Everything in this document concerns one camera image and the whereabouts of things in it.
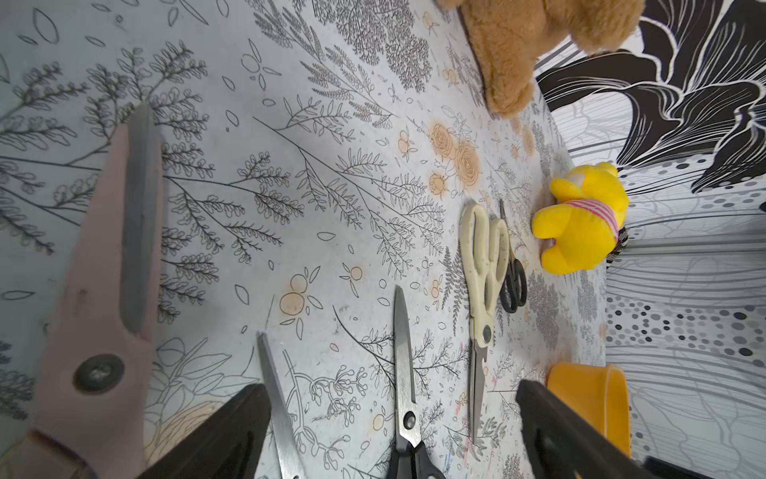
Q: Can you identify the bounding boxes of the black handled steel scissors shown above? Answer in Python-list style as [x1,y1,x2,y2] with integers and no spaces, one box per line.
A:
[387,285,446,479]

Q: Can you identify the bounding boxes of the black scissors short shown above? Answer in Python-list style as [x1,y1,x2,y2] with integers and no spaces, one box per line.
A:
[257,333,307,479]

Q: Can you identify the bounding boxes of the brown teddy bear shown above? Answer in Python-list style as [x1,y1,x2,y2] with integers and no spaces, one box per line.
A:
[438,0,646,118]

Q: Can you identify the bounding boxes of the small black scissors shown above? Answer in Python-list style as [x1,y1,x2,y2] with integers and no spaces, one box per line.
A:
[498,198,529,315]

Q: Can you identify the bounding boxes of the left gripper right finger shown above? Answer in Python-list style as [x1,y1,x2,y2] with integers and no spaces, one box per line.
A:
[516,380,652,478]

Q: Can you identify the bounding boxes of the pink scissors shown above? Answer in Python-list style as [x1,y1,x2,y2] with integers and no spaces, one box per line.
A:
[1,102,165,478]

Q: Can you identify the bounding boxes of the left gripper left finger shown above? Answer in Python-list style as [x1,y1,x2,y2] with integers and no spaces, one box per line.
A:
[141,384,271,479]

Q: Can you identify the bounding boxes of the yellow storage box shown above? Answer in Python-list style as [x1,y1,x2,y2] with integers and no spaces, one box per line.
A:
[547,362,632,457]

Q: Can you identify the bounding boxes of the cream kitchen scissors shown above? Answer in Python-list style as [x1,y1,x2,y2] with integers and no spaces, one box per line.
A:
[459,202,511,441]

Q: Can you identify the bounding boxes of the yellow plush bear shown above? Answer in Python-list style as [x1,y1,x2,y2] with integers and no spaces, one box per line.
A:
[532,162,630,275]

